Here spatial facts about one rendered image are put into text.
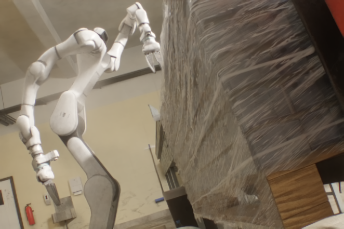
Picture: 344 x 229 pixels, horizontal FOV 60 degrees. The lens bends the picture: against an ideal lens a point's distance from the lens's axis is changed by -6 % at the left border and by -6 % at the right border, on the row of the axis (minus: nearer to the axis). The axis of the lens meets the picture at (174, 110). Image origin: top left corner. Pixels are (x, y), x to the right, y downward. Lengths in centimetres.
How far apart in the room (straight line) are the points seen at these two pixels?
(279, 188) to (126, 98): 840
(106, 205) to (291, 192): 118
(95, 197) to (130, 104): 729
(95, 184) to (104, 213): 15
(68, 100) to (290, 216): 140
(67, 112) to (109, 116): 708
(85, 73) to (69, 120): 29
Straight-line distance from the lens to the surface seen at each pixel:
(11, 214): 924
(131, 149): 858
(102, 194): 164
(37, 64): 170
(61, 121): 175
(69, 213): 835
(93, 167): 171
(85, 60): 186
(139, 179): 849
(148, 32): 181
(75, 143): 175
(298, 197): 61
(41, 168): 159
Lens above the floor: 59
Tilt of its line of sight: 13 degrees up
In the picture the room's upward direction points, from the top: 18 degrees counter-clockwise
